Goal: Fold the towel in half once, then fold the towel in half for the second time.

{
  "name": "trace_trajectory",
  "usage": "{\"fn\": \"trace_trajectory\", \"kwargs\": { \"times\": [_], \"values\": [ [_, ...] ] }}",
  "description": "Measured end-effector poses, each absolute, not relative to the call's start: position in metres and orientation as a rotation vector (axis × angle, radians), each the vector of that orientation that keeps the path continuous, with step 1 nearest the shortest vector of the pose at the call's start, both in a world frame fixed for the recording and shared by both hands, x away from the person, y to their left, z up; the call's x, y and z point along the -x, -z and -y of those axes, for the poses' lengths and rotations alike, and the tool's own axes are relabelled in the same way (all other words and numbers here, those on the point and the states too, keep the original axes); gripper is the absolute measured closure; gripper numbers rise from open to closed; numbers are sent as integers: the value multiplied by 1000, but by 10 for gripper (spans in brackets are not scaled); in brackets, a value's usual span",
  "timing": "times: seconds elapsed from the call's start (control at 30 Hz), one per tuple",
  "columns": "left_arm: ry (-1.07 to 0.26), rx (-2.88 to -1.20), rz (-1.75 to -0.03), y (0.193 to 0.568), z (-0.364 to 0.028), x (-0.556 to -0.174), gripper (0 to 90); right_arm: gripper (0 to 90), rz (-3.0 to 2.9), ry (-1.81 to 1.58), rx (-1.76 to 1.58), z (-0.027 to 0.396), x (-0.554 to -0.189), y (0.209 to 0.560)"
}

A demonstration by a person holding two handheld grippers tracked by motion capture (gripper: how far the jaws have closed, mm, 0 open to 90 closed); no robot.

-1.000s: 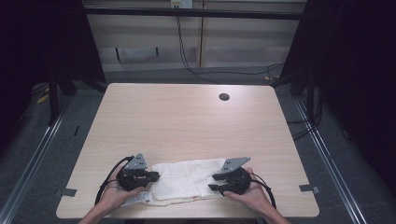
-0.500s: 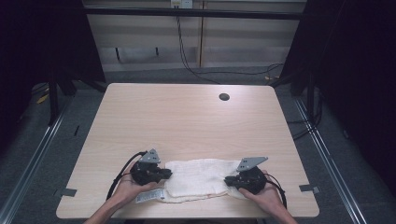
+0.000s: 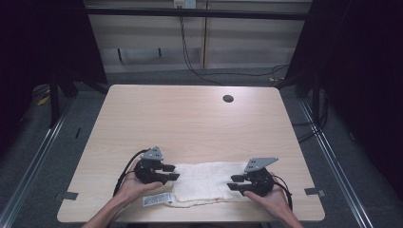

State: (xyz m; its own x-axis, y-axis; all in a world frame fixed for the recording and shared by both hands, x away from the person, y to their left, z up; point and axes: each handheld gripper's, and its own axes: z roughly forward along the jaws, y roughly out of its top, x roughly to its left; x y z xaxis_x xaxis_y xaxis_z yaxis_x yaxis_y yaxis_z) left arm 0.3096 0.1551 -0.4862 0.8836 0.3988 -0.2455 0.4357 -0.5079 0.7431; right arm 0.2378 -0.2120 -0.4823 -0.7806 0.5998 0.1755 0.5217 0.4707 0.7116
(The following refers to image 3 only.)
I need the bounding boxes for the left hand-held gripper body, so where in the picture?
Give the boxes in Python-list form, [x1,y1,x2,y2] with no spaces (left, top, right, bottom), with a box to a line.
[134,145,169,185]

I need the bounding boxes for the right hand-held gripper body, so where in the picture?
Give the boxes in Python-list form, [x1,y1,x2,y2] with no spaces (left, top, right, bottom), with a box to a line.
[237,157,280,198]

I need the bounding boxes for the cream towel with white label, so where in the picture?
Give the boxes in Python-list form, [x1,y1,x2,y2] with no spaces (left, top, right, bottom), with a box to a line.
[142,161,255,209]

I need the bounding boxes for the person's left hand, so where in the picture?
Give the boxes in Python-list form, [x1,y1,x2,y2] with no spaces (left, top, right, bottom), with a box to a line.
[118,159,166,207]

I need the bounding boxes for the person's right hand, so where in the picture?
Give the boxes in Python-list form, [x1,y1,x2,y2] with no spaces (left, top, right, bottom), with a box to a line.
[242,172,292,220]

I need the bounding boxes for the grey tape strip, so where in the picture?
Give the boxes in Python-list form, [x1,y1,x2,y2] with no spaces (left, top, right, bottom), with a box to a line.
[303,187,327,199]
[53,191,80,201]

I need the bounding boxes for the black curtain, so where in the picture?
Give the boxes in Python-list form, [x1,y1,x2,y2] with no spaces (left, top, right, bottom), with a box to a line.
[0,0,108,153]
[284,0,403,203]

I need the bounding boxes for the left hand-held gripper black cable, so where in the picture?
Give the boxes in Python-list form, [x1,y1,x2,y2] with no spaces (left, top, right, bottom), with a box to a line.
[112,148,150,198]

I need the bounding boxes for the hand-held gripper black cable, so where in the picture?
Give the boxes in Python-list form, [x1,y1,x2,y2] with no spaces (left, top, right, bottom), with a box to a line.
[271,174,295,212]
[112,148,150,198]

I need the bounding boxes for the right hand-held gripper black cable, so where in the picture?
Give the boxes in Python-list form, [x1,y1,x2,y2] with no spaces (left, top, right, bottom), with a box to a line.
[271,174,295,212]

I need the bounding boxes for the black floor cables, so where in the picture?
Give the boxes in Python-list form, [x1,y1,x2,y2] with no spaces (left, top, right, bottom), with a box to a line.
[291,88,330,144]

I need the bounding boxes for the metal floor rail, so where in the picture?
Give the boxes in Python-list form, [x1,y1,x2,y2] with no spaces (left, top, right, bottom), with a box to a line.
[0,97,76,228]
[298,99,375,228]

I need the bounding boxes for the black wall cable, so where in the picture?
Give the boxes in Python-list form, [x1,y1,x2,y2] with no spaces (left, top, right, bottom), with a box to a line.
[178,15,290,86]

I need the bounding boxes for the black horizontal frame bar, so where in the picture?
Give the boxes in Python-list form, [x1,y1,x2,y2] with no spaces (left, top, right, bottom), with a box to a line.
[85,7,311,22]

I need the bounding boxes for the white wall outlet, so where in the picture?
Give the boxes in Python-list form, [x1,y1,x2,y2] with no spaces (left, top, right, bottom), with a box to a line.
[172,0,198,10]

